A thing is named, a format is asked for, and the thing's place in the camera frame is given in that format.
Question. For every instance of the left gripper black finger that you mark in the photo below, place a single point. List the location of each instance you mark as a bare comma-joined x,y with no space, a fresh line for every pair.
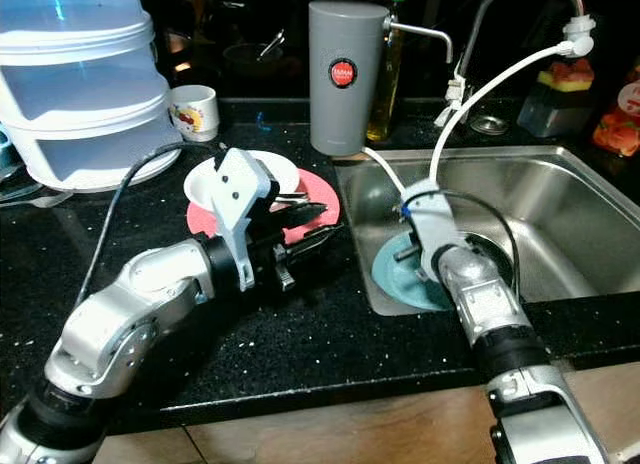
300,214
305,242

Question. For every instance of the pink plate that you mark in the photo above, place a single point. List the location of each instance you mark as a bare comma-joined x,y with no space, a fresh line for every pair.
318,206

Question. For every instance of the teal plate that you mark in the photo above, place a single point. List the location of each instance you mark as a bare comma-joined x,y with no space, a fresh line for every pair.
395,279

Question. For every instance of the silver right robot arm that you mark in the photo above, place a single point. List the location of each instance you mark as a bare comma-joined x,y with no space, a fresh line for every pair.
495,304

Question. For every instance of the white bowl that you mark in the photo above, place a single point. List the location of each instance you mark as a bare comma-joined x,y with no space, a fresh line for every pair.
205,184

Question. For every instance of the grey water filter canister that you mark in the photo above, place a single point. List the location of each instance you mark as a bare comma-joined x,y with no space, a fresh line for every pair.
345,119

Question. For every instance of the white printed mug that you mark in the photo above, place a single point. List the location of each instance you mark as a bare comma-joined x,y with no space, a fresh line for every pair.
195,114

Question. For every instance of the green capped oil bottle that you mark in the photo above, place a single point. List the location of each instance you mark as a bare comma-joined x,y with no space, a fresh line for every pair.
387,89

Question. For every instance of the stainless steel sink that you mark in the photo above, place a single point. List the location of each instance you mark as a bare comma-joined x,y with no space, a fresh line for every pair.
570,214

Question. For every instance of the dark pan with utensil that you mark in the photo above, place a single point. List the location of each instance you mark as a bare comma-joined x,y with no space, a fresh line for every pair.
250,59

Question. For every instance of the black sponge holder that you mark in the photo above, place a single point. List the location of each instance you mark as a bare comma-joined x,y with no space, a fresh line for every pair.
552,114

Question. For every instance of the chrome filter spout tube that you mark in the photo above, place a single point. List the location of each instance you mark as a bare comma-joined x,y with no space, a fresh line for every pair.
420,28

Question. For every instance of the red and yellow sponge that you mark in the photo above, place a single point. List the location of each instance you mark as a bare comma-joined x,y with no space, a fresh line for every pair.
568,76

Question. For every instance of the orange dish soap bottle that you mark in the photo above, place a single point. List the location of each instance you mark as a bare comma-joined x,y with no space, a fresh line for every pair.
618,124

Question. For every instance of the white tiered plastic food cover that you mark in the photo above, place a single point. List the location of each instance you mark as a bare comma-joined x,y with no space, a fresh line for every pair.
80,94

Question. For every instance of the white faucet diverter adapter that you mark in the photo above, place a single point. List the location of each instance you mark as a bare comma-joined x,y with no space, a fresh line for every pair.
578,34

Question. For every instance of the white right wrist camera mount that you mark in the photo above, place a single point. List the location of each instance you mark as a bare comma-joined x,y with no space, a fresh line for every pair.
432,219

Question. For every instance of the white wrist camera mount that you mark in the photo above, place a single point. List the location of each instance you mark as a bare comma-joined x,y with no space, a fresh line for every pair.
432,219
242,189

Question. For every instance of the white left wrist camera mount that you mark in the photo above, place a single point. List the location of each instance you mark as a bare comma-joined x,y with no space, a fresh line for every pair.
242,189

